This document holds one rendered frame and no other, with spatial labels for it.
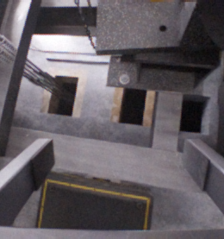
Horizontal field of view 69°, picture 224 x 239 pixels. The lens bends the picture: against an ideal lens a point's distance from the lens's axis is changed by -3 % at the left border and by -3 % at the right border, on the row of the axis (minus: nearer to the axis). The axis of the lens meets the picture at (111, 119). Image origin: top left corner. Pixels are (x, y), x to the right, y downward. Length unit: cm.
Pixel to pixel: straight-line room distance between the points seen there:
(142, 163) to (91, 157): 21
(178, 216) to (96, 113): 100
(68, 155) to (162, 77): 51
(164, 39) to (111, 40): 16
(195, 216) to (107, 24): 135
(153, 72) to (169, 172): 41
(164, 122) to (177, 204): 86
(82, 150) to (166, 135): 35
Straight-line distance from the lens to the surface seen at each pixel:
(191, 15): 45
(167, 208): 145
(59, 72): 165
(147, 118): 137
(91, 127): 141
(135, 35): 55
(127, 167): 70
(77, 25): 125
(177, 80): 75
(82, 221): 117
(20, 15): 113
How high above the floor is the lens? 135
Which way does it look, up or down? 78 degrees down
